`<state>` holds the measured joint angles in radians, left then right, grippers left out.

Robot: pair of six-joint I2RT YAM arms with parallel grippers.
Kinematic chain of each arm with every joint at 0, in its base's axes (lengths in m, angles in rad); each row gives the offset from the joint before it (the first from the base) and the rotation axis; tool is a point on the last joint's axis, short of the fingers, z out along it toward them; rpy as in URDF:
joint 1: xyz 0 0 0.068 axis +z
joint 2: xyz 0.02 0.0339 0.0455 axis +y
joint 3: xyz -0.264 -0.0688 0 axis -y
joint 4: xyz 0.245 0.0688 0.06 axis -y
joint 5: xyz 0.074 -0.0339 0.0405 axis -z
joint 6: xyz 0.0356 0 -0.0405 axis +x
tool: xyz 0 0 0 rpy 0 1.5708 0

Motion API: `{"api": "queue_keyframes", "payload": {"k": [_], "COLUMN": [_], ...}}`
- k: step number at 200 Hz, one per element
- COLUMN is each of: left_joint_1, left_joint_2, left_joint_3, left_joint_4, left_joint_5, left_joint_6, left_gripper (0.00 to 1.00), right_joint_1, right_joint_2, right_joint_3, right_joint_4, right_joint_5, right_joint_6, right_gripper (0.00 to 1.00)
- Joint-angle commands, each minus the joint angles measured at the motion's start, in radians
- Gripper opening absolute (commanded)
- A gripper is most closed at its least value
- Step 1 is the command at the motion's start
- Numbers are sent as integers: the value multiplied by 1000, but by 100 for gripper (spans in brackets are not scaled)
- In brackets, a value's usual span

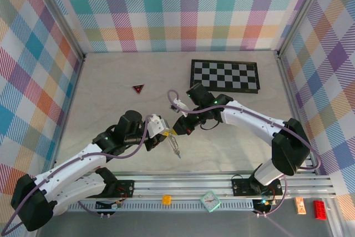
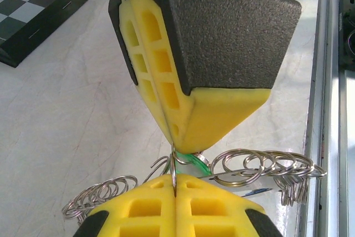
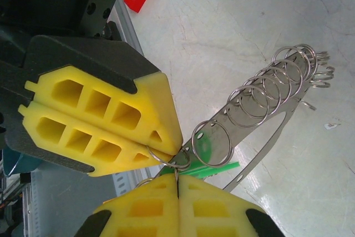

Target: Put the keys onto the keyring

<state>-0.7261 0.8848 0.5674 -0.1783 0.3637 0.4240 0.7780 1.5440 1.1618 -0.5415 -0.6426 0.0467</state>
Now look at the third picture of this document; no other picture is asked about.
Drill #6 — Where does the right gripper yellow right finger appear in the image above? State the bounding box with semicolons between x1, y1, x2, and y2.
179;177;286;237

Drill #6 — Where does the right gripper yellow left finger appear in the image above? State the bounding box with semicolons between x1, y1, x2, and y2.
73;175;180;237

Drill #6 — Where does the steel band with key rings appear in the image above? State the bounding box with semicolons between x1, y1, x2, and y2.
137;43;335;193

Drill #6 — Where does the green key tag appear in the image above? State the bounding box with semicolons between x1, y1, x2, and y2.
160;139;241;178

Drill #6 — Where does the teal square clock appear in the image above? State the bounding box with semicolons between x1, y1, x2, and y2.
0;148;38;179

